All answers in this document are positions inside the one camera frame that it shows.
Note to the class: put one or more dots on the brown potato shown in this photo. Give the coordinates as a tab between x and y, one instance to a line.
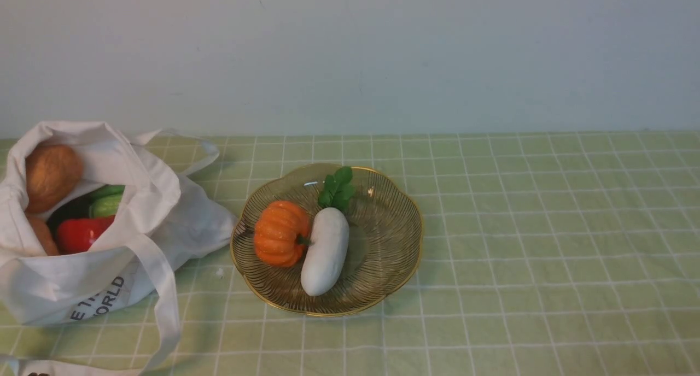
44	236
52	172

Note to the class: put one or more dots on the white cloth tote bag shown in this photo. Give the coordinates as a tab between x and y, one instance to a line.
164	220

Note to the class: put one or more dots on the white radish with leaves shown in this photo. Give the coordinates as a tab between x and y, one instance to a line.
327	250

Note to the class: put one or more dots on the gold-rimmed glass plate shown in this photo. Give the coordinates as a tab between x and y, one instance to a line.
384	250

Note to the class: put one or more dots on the small orange pumpkin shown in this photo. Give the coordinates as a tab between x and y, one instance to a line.
281	234

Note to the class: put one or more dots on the green cucumber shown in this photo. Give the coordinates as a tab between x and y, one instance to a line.
105	201

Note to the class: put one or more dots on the red bell pepper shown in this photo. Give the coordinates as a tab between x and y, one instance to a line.
78	235

